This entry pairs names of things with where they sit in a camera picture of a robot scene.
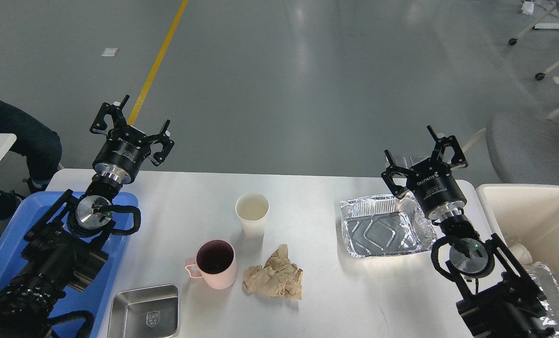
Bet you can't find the seated person in jeans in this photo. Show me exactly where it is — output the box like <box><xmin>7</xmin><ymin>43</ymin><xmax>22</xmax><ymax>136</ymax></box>
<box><xmin>0</xmin><ymin>100</ymin><xmax>62</xmax><ymax>194</ymax></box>

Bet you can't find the pink ribbed mug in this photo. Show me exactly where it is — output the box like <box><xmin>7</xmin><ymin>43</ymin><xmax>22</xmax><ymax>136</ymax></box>
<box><xmin>185</xmin><ymin>239</ymin><xmax>237</xmax><ymax>290</ymax></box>

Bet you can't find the blue plastic tray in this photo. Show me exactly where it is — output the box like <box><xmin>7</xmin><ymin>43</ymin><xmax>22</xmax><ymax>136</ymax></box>
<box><xmin>0</xmin><ymin>190</ymin><xmax>141</xmax><ymax>338</ymax></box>

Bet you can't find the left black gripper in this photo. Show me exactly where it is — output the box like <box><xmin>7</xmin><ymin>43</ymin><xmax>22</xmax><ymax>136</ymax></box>
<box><xmin>90</xmin><ymin>95</ymin><xmax>174</xmax><ymax>184</ymax></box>

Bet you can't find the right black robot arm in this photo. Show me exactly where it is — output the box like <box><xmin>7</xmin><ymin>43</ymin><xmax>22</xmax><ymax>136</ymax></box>
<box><xmin>382</xmin><ymin>126</ymin><xmax>556</xmax><ymax>338</ymax></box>

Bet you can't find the white paper cup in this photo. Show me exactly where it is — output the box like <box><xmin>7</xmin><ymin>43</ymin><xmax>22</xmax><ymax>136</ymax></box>
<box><xmin>235</xmin><ymin>192</ymin><xmax>270</xmax><ymax>239</ymax></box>

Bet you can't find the white floor plate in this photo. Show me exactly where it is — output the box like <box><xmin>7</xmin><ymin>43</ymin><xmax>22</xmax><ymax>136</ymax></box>
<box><xmin>101</xmin><ymin>47</ymin><xmax>120</xmax><ymax>57</ymax></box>

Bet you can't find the foil tray in bin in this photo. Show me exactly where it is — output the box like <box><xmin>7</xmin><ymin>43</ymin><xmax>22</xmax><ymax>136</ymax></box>
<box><xmin>522</xmin><ymin>262</ymin><xmax>559</xmax><ymax>338</ymax></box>

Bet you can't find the grey office chair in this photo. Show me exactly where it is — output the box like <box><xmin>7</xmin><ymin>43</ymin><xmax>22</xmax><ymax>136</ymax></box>
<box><xmin>462</xmin><ymin>113</ymin><xmax>559</xmax><ymax>185</ymax></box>

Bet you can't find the square stainless steel dish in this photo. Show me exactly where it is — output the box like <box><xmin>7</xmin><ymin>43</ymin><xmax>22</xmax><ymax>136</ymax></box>
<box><xmin>107</xmin><ymin>284</ymin><xmax>180</xmax><ymax>338</ymax></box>

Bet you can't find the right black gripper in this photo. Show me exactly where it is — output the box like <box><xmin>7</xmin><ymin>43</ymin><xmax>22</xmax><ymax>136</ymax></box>
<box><xmin>381</xmin><ymin>125</ymin><xmax>468</xmax><ymax>220</ymax></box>

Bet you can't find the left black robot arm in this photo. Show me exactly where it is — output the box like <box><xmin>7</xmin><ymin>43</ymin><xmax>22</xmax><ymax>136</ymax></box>
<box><xmin>0</xmin><ymin>95</ymin><xmax>174</xmax><ymax>338</ymax></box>

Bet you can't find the crumpled brown paper napkin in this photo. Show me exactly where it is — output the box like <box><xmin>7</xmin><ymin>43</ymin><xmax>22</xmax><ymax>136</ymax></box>
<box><xmin>242</xmin><ymin>244</ymin><xmax>303</xmax><ymax>300</ymax></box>

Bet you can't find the beige plastic bin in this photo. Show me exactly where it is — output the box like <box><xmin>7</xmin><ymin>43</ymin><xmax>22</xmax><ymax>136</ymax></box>
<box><xmin>476</xmin><ymin>184</ymin><xmax>559</xmax><ymax>279</ymax></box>

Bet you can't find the aluminium foil tray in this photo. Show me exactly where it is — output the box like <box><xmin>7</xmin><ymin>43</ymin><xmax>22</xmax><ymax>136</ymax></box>
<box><xmin>340</xmin><ymin>192</ymin><xmax>437</xmax><ymax>259</ymax></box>

